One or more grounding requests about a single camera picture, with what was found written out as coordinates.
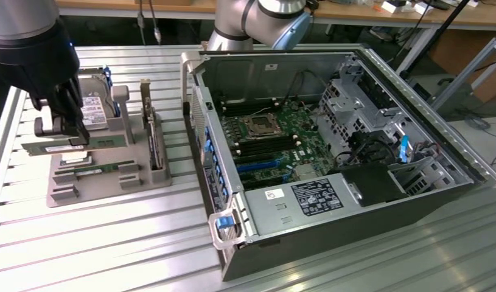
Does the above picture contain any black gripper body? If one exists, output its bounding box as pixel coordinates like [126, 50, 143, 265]
[0, 20, 85, 101]

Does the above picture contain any green RAM stick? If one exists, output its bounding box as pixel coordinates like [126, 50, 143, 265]
[54, 160, 142, 176]
[21, 134, 130, 156]

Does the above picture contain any black RAM slot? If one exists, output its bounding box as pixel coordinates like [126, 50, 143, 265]
[233, 134, 298, 151]
[237, 140, 302, 158]
[223, 103, 279, 117]
[221, 97, 275, 111]

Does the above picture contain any hard disk with white label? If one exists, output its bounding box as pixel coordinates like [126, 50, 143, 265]
[77, 64, 114, 132]

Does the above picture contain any silver CPU chip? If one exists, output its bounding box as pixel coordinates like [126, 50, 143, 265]
[59, 153, 94, 168]

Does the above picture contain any grey parts rack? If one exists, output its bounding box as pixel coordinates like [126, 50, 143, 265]
[46, 84, 174, 209]

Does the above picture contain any blue expansion slot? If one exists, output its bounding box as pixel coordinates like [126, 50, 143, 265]
[237, 160, 289, 173]

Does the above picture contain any black expansion slot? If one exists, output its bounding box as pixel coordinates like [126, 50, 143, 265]
[241, 174, 290, 187]

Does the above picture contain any green motherboard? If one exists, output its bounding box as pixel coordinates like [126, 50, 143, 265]
[219, 96, 339, 192]

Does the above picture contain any grey power supply with label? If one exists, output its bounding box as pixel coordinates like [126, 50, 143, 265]
[243, 174, 363, 238]

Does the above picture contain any silver chipset heatsink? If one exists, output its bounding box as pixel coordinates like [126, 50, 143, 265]
[294, 165, 321, 181]

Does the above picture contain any metal disk bay cage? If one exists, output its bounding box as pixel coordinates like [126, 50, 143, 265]
[318, 53, 439, 147]

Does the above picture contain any black plastic air shroud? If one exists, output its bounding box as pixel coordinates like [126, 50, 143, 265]
[339, 164, 413, 208]

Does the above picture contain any black open PC case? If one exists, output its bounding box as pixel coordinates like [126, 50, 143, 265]
[181, 44, 490, 282]

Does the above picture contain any black equipment box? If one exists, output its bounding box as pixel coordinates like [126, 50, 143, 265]
[406, 72, 477, 122]

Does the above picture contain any black tripod pole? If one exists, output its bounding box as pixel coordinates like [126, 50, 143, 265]
[397, 0, 469, 74]

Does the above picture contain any graphics card with metal bracket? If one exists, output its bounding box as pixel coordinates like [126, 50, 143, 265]
[139, 77, 169, 171]

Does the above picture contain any hanging grey cable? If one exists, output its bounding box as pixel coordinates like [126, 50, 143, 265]
[135, 0, 163, 46]

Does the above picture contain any CPU socket with metal frame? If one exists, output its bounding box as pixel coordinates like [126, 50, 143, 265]
[241, 113, 285, 140]

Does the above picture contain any black wire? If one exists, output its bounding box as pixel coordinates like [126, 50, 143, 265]
[283, 69, 329, 103]

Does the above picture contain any wooden desk with white frame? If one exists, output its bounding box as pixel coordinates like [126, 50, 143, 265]
[55, 0, 496, 72]

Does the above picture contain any blue flat wire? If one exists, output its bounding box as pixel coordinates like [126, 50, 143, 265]
[399, 134, 413, 165]

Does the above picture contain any aluminium profile frame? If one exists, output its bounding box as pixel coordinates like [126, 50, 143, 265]
[429, 36, 496, 112]

